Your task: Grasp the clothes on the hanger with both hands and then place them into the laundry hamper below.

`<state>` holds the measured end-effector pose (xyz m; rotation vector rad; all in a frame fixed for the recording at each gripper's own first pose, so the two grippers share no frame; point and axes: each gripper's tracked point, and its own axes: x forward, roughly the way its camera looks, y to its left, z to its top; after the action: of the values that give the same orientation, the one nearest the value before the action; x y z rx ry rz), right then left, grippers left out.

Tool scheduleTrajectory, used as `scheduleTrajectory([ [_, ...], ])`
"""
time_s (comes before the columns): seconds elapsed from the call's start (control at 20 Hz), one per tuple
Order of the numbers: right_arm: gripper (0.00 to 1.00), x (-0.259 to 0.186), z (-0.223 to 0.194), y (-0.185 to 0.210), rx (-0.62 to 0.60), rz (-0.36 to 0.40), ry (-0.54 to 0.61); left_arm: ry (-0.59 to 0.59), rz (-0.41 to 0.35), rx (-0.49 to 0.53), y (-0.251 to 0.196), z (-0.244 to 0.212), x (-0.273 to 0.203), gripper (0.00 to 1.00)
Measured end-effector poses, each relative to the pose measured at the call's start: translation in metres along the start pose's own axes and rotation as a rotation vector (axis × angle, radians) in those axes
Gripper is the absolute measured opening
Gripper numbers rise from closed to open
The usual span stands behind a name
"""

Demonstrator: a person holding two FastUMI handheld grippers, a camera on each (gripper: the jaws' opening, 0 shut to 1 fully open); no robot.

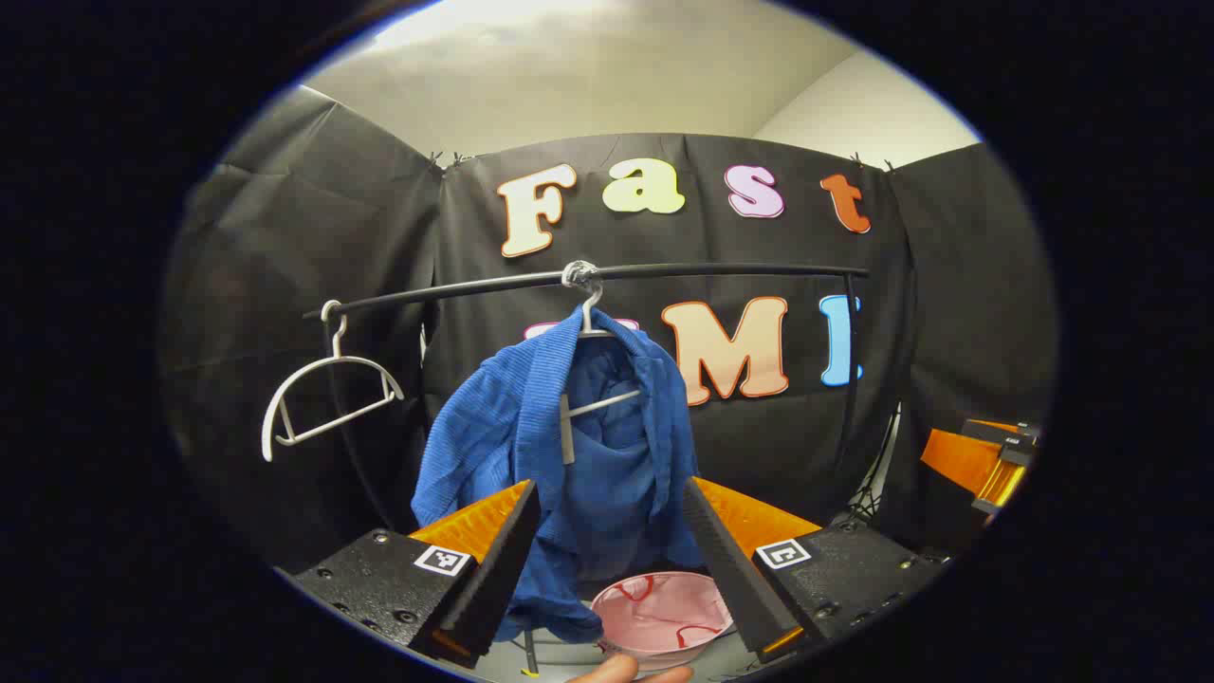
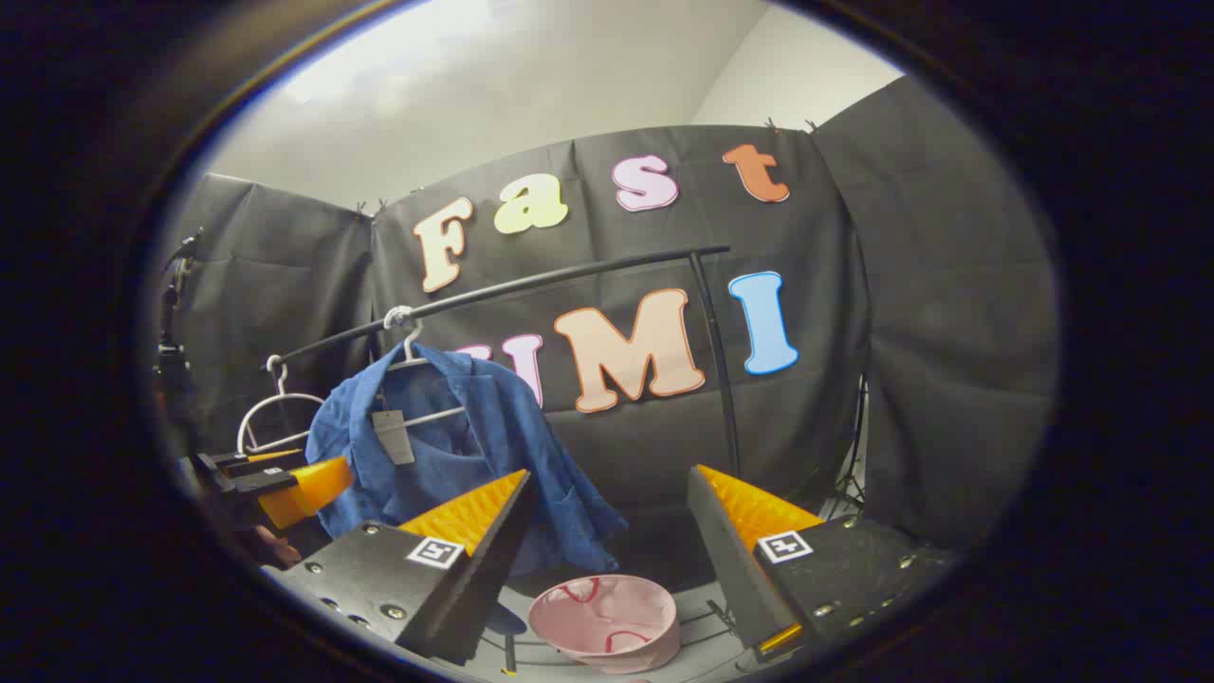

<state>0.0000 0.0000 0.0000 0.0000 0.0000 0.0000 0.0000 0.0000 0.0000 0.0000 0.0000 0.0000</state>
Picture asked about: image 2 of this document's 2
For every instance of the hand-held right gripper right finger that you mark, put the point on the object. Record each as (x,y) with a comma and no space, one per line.
(726,560)

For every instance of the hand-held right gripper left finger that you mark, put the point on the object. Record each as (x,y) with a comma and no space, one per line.
(493,555)

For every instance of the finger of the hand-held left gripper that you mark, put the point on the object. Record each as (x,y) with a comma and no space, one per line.
(261,482)
(228,463)

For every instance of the blue shirt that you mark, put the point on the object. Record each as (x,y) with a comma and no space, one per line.
(493,446)

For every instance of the pink laundry hamper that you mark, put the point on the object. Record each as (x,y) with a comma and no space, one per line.
(607,607)

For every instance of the white clothes hanger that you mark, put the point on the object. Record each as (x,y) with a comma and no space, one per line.
(282,379)
(411,346)

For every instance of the black equipment stand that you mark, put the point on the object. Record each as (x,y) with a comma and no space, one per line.
(171,360)

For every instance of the black tripod stand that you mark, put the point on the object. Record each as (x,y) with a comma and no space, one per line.
(858,427)

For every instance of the black backdrop cloth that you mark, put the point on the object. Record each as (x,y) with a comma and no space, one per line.
(948,285)

